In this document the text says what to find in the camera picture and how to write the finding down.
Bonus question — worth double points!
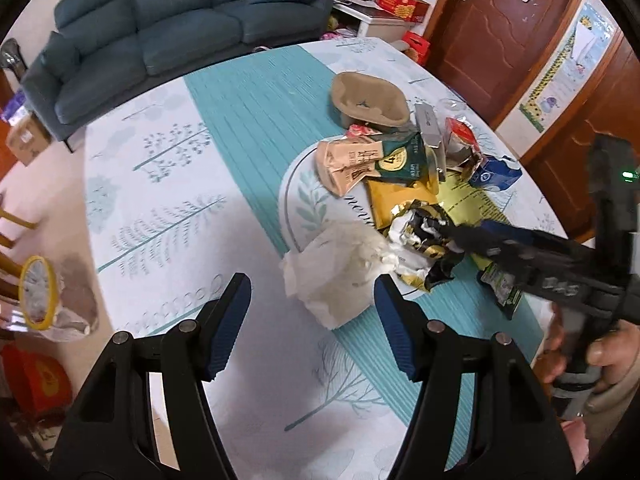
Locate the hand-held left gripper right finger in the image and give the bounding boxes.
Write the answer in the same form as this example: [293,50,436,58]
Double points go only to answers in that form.
[374,274,576,480]

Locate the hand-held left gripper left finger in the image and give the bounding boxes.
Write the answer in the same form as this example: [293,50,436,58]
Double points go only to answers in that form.
[50,272,253,480]

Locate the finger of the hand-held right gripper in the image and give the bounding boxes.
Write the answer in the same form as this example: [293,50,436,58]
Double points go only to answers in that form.
[439,224,532,292]
[481,219,597,262]

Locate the blue milk carton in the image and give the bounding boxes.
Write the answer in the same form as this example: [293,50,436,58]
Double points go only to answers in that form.
[467,155,524,194]

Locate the black and gold wrapper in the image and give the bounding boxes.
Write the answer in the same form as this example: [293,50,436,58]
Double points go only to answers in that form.
[382,200,469,294]

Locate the silver cardboard box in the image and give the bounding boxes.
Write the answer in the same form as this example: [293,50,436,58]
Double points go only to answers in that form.
[414,101,449,181]

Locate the yellow rimmed trash bin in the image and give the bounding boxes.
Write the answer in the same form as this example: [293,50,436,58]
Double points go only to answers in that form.
[17,255,99,344]

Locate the person's right forearm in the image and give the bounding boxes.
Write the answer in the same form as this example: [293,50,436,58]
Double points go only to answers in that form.
[585,362,640,467]

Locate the person's right hand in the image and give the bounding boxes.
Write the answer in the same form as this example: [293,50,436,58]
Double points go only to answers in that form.
[541,305,633,397]

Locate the yellow green packet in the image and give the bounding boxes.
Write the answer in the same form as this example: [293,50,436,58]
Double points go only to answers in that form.
[440,170,512,227]

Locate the small green and black packet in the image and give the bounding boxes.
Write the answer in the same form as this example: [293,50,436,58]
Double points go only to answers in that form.
[475,262,524,321]

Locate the white plastic bag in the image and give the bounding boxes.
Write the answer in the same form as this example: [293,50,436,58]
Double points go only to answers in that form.
[280,220,402,332]

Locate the wooden side door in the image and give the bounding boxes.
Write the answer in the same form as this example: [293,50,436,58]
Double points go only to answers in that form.
[520,35,640,252]

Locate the yellow snack packet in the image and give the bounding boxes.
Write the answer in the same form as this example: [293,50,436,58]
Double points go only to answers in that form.
[365,179,451,231]

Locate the red snack packet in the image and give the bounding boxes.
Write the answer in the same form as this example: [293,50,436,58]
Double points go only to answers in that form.
[444,116,486,171]

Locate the dark green snack packet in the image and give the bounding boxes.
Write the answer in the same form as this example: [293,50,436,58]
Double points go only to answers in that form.
[375,132,442,196]

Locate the teal and white play mat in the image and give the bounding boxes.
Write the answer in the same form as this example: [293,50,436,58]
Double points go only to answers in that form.
[82,37,572,480]

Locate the beige snack packet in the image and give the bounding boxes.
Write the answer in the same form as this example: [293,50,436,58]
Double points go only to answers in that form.
[316,135,389,197]

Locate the person's pink pants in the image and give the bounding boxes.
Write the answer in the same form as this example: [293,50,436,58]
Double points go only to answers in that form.
[560,417,594,469]

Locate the cardboard cup tray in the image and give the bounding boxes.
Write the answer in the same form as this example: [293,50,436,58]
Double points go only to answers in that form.
[330,72,411,129]

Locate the brown wooden door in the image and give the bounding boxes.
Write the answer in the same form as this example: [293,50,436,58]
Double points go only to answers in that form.
[425,0,584,129]

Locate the red bag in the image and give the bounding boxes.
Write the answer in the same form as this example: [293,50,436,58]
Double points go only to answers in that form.
[0,344,74,414]

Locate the small red gift box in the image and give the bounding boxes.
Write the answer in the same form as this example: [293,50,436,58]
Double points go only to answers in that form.
[402,31,432,66]

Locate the wooden chair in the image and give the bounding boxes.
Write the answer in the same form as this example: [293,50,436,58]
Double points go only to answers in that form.
[0,195,40,311]

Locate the red box with yellow print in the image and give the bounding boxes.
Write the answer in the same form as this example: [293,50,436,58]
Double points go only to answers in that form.
[376,0,431,24]

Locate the white side table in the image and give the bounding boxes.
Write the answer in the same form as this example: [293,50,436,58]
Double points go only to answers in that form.
[332,0,402,39]

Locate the brown cardboard box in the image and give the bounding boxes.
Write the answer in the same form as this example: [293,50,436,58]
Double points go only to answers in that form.
[6,119,54,166]

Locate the dark teal sofa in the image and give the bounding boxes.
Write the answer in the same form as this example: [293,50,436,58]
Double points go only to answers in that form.
[20,0,342,142]

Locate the purple blue box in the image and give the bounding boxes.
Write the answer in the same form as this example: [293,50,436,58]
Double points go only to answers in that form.
[0,91,27,122]

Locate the dark round appliance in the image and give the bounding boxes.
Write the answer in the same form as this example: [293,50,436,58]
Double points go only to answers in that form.
[0,38,28,81]

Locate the height chart wall poster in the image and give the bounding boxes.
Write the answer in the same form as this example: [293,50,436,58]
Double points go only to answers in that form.
[517,2,624,134]

